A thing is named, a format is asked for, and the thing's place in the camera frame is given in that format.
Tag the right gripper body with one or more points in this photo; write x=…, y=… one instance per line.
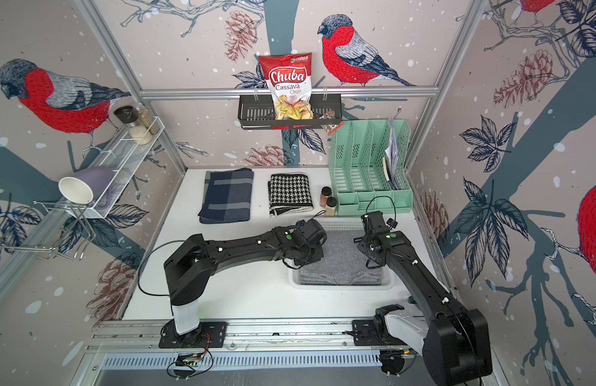
x=363, y=245

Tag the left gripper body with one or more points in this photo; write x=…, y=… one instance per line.
x=311, y=255

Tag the grey knitted scarf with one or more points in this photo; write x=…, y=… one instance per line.
x=342, y=265

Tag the white plastic basket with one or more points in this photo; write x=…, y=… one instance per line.
x=341, y=224

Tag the navy plaid scarf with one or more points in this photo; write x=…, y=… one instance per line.
x=227, y=197

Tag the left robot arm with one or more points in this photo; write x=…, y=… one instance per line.
x=189, y=268

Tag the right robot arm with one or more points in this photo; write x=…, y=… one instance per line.
x=453, y=340

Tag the houndstooth folded scarf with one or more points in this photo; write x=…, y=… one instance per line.
x=289, y=193

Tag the beige spice jar black lid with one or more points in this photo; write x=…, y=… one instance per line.
x=330, y=206

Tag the brown spice jar black lid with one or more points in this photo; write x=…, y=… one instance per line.
x=326, y=192

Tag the mint green desk organizer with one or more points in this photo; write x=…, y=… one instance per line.
x=357, y=171

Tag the snack packet in black shelf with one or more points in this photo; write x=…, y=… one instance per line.
x=331, y=123

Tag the Chuba cassava chips bag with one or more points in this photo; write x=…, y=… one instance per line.
x=289, y=80

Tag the glass jar on shelf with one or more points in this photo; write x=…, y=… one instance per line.
x=147, y=118

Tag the black lid jar on shelf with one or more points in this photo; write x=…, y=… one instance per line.
x=127, y=115

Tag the purple cup white inside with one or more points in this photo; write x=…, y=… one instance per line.
x=86, y=186

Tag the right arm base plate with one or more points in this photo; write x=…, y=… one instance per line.
x=366, y=332

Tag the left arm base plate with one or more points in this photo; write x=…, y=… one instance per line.
x=206, y=335

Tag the black wall basket shelf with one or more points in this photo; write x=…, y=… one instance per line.
x=264, y=112

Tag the white wire wall shelf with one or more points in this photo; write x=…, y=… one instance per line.
x=123, y=155

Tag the wire cup holder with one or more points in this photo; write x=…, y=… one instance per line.
x=47, y=230

